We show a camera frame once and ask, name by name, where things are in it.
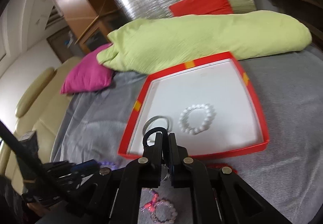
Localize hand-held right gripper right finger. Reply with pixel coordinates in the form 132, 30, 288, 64
169, 133, 287, 224

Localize red pillow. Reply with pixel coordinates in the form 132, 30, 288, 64
169, 0, 234, 18

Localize grey bed sheet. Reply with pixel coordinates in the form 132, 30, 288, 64
50, 44, 323, 224

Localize white bead bracelet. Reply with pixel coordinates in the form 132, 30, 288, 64
179, 103, 217, 136

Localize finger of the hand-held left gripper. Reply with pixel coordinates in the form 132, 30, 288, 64
44, 161, 73, 172
58, 160, 99, 182

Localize small pale pink bead bracelet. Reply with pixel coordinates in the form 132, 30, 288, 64
151, 198, 178, 224

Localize black hair tie with charm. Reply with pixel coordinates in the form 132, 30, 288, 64
142, 127, 174, 182

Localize beige sofa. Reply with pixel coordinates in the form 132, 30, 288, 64
0, 56, 84, 189

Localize magenta pillow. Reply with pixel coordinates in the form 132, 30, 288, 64
60, 42, 114, 95

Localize light green blanket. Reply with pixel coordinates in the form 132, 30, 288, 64
96, 10, 313, 74

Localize red cardboard box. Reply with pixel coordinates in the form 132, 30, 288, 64
118, 51, 269, 162

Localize silver metal bangle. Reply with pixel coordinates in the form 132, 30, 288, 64
143, 115, 174, 142

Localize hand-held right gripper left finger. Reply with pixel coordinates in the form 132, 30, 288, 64
83, 132, 163, 224

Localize pink and purple bead bracelet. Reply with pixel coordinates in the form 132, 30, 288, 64
145, 187, 159, 212

